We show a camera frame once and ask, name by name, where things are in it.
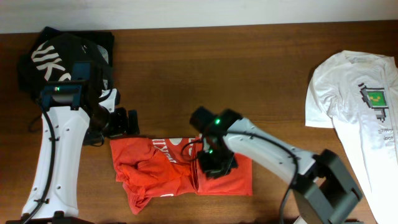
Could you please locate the red orange soccer t-shirt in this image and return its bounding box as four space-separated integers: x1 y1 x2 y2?
109 138 252 215

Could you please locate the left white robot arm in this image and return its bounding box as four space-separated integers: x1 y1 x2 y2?
15 61 140 224

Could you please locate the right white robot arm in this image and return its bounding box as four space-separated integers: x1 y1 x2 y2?
190 106 363 224

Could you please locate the black Nike t-shirt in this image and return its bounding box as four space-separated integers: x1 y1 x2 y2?
17 32 114 100

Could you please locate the black folded garment underneath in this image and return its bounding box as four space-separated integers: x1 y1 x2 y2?
18 26 115 94

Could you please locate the white graphic t-shirt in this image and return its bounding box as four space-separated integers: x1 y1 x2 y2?
305 50 397 223

